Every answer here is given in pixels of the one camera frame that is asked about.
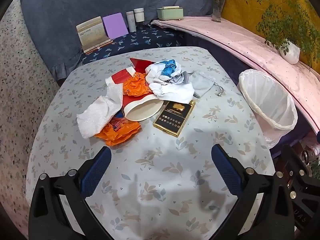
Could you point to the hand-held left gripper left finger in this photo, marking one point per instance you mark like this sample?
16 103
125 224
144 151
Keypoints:
96 172

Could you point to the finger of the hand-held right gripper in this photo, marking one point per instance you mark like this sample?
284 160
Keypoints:
293 158

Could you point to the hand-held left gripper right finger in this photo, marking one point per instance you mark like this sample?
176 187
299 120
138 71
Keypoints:
226 170

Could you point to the orange plastic bag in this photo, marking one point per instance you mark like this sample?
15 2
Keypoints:
135 85
117 132

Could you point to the white paper towel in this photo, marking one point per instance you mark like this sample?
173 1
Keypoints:
97 112

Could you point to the trash bin with white bag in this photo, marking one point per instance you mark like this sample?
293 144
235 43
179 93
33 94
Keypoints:
270 100

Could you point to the black and gold cigarette box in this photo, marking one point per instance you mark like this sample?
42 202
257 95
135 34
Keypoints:
172 120

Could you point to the white sock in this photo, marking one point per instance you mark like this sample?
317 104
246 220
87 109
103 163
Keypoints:
175 92

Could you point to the white cloth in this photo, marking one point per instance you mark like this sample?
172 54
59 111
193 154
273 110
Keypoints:
153 72

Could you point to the blue wrapper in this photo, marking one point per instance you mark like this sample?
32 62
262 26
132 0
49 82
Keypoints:
168 67

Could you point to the silver metal object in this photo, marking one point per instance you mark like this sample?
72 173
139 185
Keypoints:
306 156

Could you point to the green plant in white pot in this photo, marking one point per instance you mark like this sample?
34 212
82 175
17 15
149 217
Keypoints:
290 52

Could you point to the red cardboard box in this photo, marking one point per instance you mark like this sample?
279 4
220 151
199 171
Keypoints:
140 63

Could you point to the pink cloth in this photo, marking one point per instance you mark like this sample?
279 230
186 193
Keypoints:
250 47

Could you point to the cream desk calendar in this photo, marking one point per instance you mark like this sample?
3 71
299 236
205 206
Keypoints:
90 32

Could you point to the navy floral cloth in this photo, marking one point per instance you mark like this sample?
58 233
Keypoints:
145 40

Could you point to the purple notebook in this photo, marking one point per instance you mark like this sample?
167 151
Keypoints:
115 25

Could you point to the white tube bottle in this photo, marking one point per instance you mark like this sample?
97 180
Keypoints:
130 21

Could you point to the glass vase with pink flowers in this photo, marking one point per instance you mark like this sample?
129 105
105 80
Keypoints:
217 10

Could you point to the white lidded jar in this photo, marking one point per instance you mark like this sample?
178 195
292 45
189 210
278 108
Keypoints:
139 15

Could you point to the yellow cloth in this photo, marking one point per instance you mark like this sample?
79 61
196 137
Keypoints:
240 2

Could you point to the green tissue box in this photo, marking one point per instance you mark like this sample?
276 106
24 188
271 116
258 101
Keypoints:
170 13

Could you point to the blue-grey backdrop cloth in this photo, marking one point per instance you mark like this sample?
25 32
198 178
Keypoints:
75 5

